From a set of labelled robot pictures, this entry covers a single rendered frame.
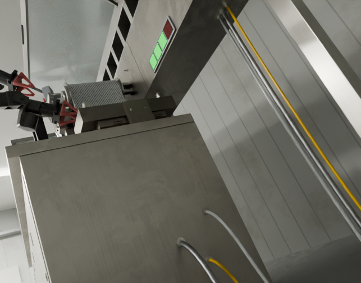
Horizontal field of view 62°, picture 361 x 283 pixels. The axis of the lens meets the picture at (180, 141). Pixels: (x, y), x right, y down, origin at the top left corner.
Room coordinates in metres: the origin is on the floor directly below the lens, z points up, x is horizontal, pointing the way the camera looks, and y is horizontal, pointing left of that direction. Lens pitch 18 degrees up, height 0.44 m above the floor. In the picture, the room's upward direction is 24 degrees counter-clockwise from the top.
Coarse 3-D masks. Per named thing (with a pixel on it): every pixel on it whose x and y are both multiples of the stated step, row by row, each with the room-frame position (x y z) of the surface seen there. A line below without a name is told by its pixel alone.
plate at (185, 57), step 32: (160, 0) 0.93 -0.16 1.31; (192, 0) 0.81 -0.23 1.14; (224, 0) 0.88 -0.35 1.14; (160, 32) 1.00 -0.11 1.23; (192, 32) 0.97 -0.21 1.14; (224, 32) 1.06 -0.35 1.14; (128, 64) 1.30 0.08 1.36; (160, 64) 1.08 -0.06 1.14; (192, 64) 1.18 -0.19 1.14; (128, 96) 1.41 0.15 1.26
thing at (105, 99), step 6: (96, 96) 1.19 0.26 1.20; (102, 96) 1.21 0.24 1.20; (108, 96) 1.22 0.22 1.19; (114, 96) 1.24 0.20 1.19; (120, 96) 1.25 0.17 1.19; (78, 102) 1.15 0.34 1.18; (90, 102) 1.18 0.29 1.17; (96, 102) 1.19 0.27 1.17; (102, 102) 1.20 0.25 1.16; (108, 102) 1.22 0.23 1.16; (114, 102) 1.23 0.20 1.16; (120, 102) 1.25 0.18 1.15
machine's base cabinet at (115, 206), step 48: (96, 144) 0.90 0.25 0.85; (144, 144) 0.98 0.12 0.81; (192, 144) 1.08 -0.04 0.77; (48, 192) 0.80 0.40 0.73; (96, 192) 0.87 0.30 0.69; (144, 192) 0.95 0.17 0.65; (192, 192) 1.04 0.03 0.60; (48, 240) 0.78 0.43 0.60; (96, 240) 0.85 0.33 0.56; (144, 240) 0.92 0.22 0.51; (192, 240) 1.00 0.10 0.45; (240, 240) 1.09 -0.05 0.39
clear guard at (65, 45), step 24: (48, 0) 1.24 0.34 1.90; (72, 0) 1.23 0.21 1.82; (96, 0) 1.22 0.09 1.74; (48, 24) 1.38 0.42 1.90; (72, 24) 1.37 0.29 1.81; (96, 24) 1.35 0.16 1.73; (48, 48) 1.55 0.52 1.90; (72, 48) 1.53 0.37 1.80; (96, 48) 1.51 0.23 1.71; (48, 72) 1.75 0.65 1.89; (72, 72) 1.72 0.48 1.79; (96, 72) 1.70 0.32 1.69
